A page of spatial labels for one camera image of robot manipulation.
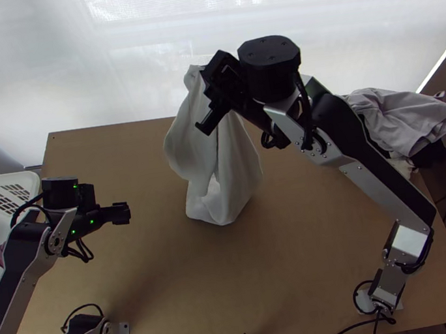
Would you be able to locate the white t-shirt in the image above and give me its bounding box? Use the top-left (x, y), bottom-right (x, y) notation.
top-left (153, 57), bottom-right (270, 233)

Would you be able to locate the heap of clothes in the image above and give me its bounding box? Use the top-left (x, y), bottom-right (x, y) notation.
top-left (340, 77), bottom-right (446, 178)

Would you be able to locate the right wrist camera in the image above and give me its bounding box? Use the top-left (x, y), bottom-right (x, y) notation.
top-left (206, 47), bottom-right (242, 82)

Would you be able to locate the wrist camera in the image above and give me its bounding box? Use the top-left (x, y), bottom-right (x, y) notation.
top-left (206, 47), bottom-right (242, 82)
top-left (77, 182), bottom-right (98, 211)

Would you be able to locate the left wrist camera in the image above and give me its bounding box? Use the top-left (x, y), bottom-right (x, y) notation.
top-left (77, 182), bottom-right (98, 211)

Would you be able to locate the black cable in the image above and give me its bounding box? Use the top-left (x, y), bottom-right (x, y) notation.
top-left (351, 276), bottom-right (397, 327)
top-left (58, 301), bottom-right (106, 333)

